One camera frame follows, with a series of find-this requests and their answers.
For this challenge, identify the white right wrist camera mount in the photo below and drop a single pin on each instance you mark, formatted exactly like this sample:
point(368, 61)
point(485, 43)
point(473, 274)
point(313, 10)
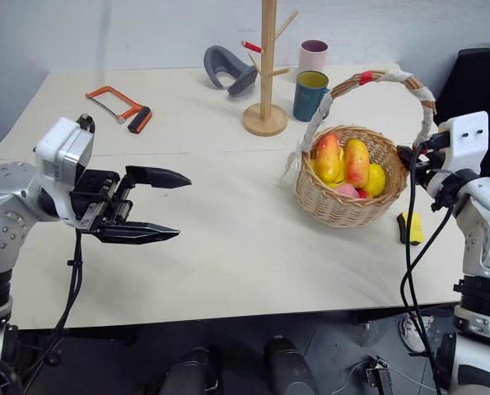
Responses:
point(467, 140)

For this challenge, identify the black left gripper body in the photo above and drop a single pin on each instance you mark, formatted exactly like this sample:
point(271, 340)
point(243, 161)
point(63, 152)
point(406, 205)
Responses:
point(100, 193)

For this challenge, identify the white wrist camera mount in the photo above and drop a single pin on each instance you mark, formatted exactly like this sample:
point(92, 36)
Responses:
point(467, 140)
point(63, 150)

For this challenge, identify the dark rounded shape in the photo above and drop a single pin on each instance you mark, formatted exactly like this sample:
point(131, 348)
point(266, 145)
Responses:
point(189, 372)

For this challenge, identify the wooden mug tree stand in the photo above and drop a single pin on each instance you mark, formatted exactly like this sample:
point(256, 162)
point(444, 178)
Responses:
point(266, 82)

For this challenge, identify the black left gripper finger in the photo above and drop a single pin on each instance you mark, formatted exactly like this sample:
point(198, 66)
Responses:
point(162, 178)
point(137, 233)

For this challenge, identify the pink peach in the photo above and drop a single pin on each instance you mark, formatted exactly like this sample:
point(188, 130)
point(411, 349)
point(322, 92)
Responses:
point(347, 191)

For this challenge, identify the pink mug with purple inside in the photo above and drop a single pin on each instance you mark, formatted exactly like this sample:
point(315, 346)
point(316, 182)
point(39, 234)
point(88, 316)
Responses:
point(312, 55)

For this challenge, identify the small red fruit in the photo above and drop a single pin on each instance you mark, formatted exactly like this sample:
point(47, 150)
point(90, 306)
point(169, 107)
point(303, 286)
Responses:
point(365, 193)

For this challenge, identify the black chair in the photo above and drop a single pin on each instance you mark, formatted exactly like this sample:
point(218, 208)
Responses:
point(475, 82)

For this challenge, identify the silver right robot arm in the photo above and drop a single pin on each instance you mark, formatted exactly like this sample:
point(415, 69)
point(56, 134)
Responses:
point(483, 247)

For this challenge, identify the grey curved plastic seat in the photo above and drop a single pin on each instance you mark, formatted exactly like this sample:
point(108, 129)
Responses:
point(224, 68)

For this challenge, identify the blue mug with yellow inside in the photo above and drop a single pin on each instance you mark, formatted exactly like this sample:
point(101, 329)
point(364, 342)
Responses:
point(308, 96)

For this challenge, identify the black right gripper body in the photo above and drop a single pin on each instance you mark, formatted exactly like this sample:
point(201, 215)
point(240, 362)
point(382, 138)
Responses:
point(427, 162)

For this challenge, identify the yellow lemon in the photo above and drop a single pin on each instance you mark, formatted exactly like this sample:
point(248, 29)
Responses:
point(377, 179)

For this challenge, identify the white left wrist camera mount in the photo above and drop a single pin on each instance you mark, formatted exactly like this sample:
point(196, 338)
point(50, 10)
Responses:
point(63, 150)

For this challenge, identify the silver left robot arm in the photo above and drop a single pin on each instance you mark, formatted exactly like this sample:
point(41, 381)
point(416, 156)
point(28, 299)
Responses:
point(6, 205)

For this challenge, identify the yellow and black sponge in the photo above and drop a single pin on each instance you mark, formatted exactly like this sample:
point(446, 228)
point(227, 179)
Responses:
point(413, 228)

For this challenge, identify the red and yellow mango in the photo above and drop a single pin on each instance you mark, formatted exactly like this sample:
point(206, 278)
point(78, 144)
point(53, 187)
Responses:
point(357, 162)
point(329, 158)

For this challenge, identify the white sneaker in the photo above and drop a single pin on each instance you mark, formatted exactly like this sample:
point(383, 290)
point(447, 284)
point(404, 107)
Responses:
point(412, 333)

